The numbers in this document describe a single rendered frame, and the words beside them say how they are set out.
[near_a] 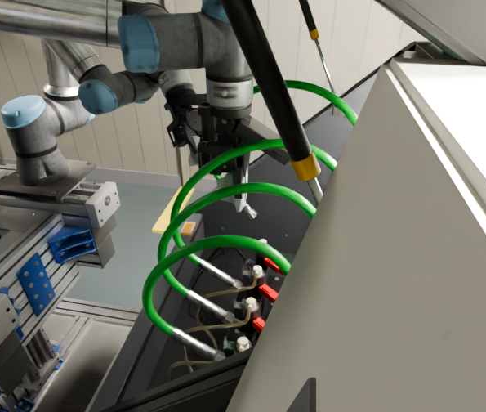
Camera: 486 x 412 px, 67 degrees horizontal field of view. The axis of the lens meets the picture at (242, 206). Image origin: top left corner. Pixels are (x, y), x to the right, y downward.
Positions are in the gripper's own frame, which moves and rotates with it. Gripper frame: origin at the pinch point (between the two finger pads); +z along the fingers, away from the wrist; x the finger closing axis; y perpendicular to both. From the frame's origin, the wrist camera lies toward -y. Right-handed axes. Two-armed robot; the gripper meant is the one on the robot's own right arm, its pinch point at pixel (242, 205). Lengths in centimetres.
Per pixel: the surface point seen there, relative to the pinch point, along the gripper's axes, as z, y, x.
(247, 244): -11.3, -5.0, 24.7
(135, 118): 62, 118, -197
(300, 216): 22.5, -12.0, -30.9
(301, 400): -24, -11, 49
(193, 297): 8.5, 5.7, 16.7
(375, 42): 2, -49, -193
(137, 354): 25.2, 17.9, 18.5
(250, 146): -16.6, -2.7, 8.7
